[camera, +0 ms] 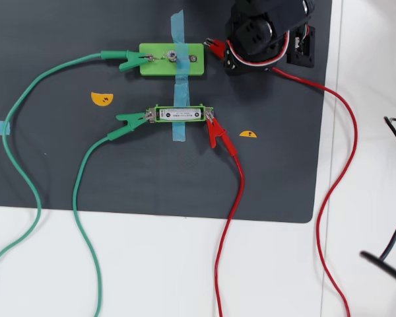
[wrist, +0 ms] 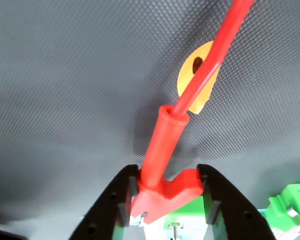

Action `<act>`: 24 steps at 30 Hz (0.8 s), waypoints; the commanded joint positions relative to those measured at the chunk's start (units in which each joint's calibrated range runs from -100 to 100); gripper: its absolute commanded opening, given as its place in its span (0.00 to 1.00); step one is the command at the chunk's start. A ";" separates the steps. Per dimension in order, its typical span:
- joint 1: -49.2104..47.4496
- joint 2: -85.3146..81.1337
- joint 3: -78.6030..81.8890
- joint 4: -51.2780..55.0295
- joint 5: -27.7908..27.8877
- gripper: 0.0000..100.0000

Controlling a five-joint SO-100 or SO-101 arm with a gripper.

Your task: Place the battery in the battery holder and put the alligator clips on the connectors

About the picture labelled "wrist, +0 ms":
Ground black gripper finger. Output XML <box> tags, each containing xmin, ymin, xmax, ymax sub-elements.
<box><xmin>69</xmin><ymin>164</ymin><xmax>140</xmax><ymax>240</ymax></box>
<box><xmin>196</xmin><ymin>163</ymin><xmax>277</xmax><ymax>240</ymax></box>

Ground red alligator clip lead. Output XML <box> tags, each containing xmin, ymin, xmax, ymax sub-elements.
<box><xmin>129</xmin><ymin>0</ymin><xmax>255</xmax><ymax>228</ymax></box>

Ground green battery holder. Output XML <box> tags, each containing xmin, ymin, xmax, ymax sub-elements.
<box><xmin>267</xmin><ymin>183</ymin><xmax>300</xmax><ymax>232</ymax></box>

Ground green bulb holder board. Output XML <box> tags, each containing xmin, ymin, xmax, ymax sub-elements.
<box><xmin>112</xmin><ymin>193</ymin><xmax>228</xmax><ymax>240</ymax></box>

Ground dark grey work mat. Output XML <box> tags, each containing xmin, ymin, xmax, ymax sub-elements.
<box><xmin>0</xmin><ymin>0</ymin><xmax>300</xmax><ymax>240</ymax></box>

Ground orange half-round sticker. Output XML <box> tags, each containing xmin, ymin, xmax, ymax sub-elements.
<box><xmin>176</xmin><ymin>40</ymin><xmax>221</xmax><ymax>115</ymax></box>

